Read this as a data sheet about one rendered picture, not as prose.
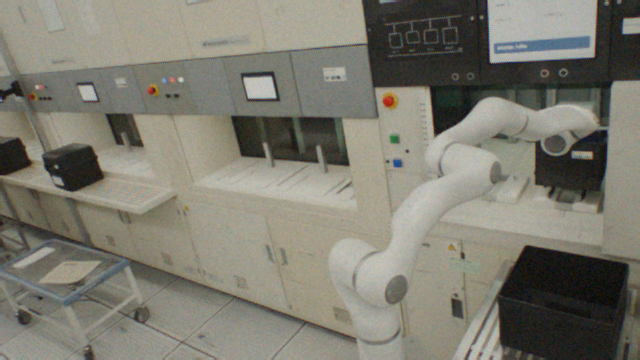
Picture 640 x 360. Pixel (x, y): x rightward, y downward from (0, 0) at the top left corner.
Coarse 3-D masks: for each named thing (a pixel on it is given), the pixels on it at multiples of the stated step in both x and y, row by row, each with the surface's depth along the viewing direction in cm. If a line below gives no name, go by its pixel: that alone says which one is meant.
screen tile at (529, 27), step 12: (504, 0) 134; (516, 0) 133; (492, 12) 138; (504, 12) 136; (516, 12) 134; (528, 12) 132; (504, 24) 137; (516, 24) 135; (528, 24) 133; (504, 36) 139; (516, 36) 137
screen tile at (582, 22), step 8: (544, 0) 129; (552, 0) 128; (560, 0) 126; (568, 0) 125; (576, 0) 124; (584, 0) 123; (544, 8) 129; (552, 8) 128; (560, 8) 127; (568, 8) 126; (584, 8) 124; (576, 16) 126; (584, 16) 125; (544, 24) 131; (552, 24) 130; (560, 24) 129; (568, 24) 128; (576, 24) 127; (584, 24) 126; (544, 32) 132; (552, 32) 131; (560, 32) 130; (568, 32) 129
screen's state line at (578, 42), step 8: (536, 40) 134; (544, 40) 133; (552, 40) 132; (560, 40) 130; (568, 40) 129; (576, 40) 128; (584, 40) 127; (496, 48) 141; (504, 48) 140; (512, 48) 139; (520, 48) 137; (528, 48) 136; (536, 48) 135; (544, 48) 134; (552, 48) 132; (560, 48) 131; (568, 48) 130; (576, 48) 129
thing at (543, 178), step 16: (608, 128) 159; (576, 144) 159; (592, 144) 156; (544, 160) 167; (560, 160) 164; (576, 160) 161; (592, 160) 158; (544, 176) 169; (560, 176) 166; (576, 176) 163; (592, 176) 160
